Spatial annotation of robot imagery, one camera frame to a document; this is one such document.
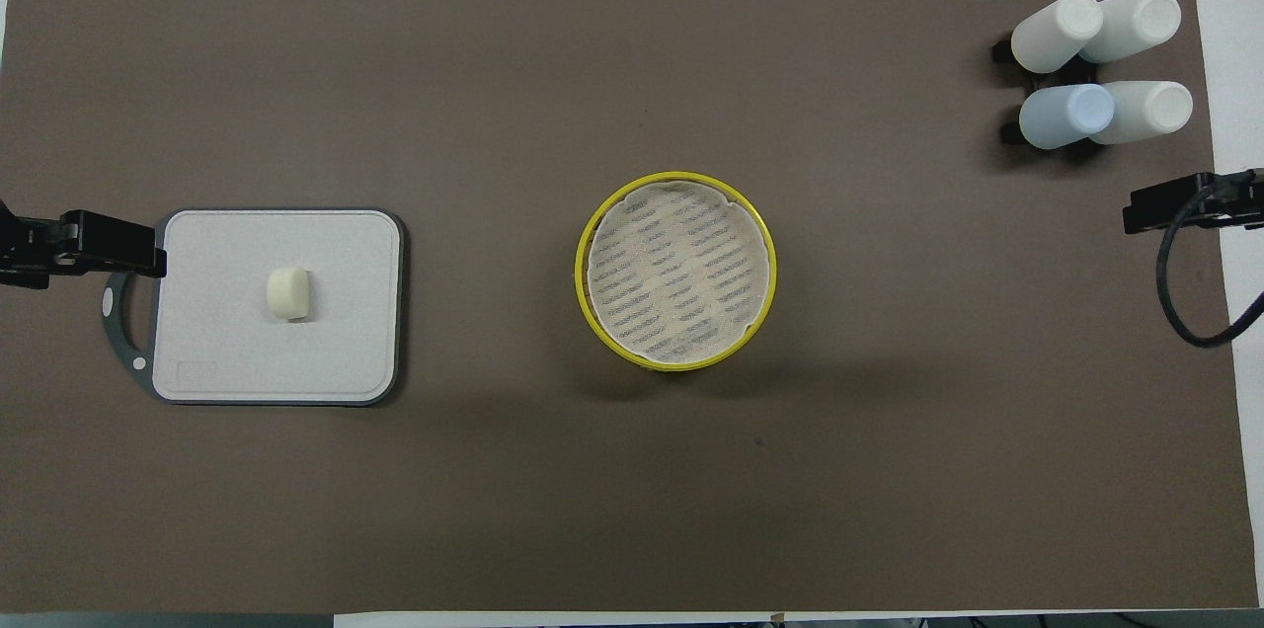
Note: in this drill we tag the perforated steamer liner paper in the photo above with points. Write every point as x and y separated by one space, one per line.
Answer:
676 273

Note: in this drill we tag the brown table mat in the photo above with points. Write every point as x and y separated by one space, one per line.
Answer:
632 490

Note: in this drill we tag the white grey-rimmed cutting board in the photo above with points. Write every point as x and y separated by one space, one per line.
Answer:
326 332

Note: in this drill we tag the yellow bamboo steamer basket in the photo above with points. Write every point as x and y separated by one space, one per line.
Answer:
585 302

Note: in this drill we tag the white plastic cup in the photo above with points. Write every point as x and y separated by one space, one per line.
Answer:
1141 24
1150 112
1052 34

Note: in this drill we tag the black cup rack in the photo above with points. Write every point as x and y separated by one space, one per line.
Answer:
1005 50

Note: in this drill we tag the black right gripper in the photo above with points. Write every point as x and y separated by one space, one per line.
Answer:
1234 198

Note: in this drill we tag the light blue plastic cup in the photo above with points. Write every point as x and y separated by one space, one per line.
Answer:
1065 117

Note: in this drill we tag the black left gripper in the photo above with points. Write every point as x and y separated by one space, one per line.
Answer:
28 248

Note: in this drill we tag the white steamed bun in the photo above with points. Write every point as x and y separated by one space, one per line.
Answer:
289 293

